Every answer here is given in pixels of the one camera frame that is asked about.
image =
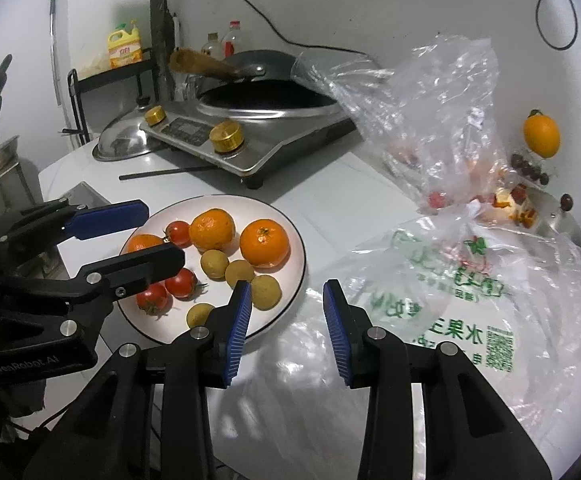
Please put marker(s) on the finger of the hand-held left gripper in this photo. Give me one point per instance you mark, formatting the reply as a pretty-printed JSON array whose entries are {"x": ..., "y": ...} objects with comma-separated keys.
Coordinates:
[
  {"x": 140, "y": 265},
  {"x": 110, "y": 217}
]

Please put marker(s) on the dark oil bottle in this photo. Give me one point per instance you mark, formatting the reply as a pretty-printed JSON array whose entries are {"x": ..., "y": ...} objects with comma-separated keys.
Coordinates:
[{"x": 213, "y": 49}]

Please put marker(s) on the large orange with leaf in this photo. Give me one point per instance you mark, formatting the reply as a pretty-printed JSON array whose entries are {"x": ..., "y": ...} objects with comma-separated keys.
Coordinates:
[{"x": 542, "y": 135}]

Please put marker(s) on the white plate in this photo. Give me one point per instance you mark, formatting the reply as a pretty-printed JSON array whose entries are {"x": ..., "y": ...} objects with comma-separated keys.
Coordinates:
[{"x": 170, "y": 212}]

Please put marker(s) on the clear crumpled plastic bag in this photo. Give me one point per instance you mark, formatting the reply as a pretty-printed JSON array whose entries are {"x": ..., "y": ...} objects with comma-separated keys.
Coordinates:
[{"x": 420, "y": 110}]

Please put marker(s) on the plain steel pot lid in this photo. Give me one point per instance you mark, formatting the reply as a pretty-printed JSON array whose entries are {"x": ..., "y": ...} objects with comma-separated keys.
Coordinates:
[{"x": 120, "y": 142}]

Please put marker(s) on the tangerine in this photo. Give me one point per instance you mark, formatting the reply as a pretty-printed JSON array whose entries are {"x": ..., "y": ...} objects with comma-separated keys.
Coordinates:
[
  {"x": 264, "y": 242},
  {"x": 140, "y": 242},
  {"x": 212, "y": 230}
]

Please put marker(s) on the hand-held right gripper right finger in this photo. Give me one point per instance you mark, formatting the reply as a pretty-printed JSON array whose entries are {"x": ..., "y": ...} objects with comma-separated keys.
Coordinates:
[{"x": 335, "y": 330}]

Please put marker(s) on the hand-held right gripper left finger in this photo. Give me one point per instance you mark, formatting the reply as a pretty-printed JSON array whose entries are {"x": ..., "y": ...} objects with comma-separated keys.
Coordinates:
[{"x": 238, "y": 330}]

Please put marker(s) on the green printed plastic bag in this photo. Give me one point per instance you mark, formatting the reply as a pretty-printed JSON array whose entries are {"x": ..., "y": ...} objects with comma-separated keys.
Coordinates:
[{"x": 445, "y": 270}]

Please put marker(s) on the yellow longan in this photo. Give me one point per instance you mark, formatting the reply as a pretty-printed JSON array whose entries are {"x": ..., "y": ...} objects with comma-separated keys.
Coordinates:
[
  {"x": 214, "y": 264},
  {"x": 266, "y": 292},
  {"x": 200, "y": 315},
  {"x": 240, "y": 272}
]

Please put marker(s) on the red tomato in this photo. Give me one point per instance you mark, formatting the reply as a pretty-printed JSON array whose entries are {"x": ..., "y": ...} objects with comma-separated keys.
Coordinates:
[
  {"x": 181, "y": 282},
  {"x": 178, "y": 234},
  {"x": 153, "y": 299}
]

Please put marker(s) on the steel lid with brown knob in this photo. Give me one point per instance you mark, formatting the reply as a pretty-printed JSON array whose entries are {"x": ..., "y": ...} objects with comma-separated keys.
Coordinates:
[{"x": 555, "y": 225}]

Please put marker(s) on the red cap bottle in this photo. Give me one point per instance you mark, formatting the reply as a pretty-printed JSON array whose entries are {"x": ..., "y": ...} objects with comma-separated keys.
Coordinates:
[{"x": 231, "y": 40}]

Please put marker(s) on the steel cup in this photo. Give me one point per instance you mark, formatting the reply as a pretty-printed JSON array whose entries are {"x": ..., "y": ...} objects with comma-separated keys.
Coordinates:
[{"x": 188, "y": 87}]

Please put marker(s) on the black shelf rack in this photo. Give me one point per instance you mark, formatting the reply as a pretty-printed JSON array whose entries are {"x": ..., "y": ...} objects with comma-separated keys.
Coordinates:
[{"x": 110, "y": 71}]

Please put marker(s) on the steel basin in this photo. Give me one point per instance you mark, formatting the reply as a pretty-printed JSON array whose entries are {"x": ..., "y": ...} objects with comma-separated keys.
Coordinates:
[{"x": 5, "y": 155}]

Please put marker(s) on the small red fruit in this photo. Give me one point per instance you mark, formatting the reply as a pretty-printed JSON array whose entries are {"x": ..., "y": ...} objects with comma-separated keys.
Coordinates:
[
  {"x": 438, "y": 199},
  {"x": 520, "y": 193}
]

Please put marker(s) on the pile of dark red fruits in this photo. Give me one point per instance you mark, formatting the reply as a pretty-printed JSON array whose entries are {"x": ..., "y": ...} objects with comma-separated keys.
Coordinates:
[{"x": 530, "y": 167}]

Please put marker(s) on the grey metal block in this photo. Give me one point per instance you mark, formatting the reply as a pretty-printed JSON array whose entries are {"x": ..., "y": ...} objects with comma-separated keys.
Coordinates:
[{"x": 88, "y": 195}]

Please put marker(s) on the black umbrella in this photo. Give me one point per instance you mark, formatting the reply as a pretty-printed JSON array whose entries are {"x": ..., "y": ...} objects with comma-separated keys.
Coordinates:
[{"x": 174, "y": 30}]

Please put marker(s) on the orange peel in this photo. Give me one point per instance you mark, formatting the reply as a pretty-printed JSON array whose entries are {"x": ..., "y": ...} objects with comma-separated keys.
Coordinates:
[{"x": 508, "y": 200}]

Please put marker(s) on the black chopstick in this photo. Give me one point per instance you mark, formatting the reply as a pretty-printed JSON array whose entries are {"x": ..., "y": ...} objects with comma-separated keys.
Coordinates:
[{"x": 170, "y": 172}]

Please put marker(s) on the silver induction cooker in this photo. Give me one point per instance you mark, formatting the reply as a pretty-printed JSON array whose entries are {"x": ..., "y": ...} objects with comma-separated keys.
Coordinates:
[{"x": 280, "y": 150}]

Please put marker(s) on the yellow detergent bottle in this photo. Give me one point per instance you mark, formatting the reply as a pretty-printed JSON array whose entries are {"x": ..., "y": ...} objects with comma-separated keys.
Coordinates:
[{"x": 125, "y": 52}]

